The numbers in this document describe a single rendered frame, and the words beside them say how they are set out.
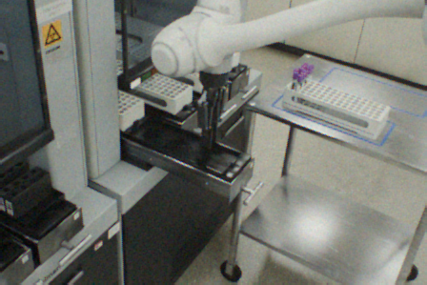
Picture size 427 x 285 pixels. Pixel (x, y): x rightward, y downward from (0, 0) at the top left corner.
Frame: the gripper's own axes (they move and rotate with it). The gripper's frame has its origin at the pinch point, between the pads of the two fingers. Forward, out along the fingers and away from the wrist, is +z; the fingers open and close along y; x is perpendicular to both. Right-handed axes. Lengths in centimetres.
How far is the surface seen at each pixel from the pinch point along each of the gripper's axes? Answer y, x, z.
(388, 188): -118, 40, 85
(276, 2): -224, -75, 49
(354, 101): -34.2, 28.8, -3.8
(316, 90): -34.0, 17.4, -3.8
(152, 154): 11.3, -11.0, 4.9
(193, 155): 6.5, -1.0, 3.8
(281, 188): -55, 6, 56
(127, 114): 7.8, -21.8, -2.0
